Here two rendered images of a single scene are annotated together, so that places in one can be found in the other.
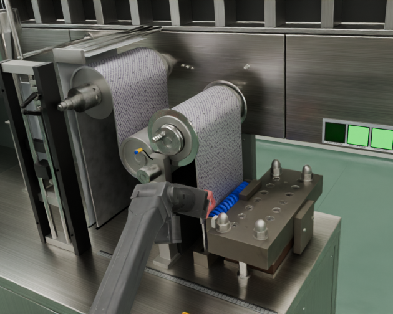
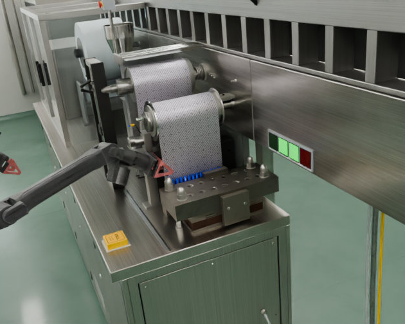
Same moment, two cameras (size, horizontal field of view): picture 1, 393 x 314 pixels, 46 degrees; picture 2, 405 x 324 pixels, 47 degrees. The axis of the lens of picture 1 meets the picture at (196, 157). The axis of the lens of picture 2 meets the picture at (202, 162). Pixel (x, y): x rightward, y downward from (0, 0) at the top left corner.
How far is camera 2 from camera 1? 102 cm
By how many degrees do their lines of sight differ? 32
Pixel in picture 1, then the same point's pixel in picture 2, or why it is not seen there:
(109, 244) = (134, 188)
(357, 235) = not seen: outside the picture
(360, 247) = not seen: outside the picture
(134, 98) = (155, 92)
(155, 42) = (200, 54)
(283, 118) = (252, 124)
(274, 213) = (209, 189)
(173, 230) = (118, 175)
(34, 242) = (102, 176)
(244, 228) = not seen: hidden behind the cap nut
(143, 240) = (72, 168)
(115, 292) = (36, 186)
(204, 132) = (170, 121)
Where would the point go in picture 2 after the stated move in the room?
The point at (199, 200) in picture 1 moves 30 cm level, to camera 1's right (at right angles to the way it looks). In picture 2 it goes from (150, 164) to (225, 177)
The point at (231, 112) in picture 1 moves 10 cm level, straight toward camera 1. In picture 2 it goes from (206, 112) to (188, 120)
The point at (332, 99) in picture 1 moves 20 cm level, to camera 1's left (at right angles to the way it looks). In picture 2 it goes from (271, 114) to (219, 110)
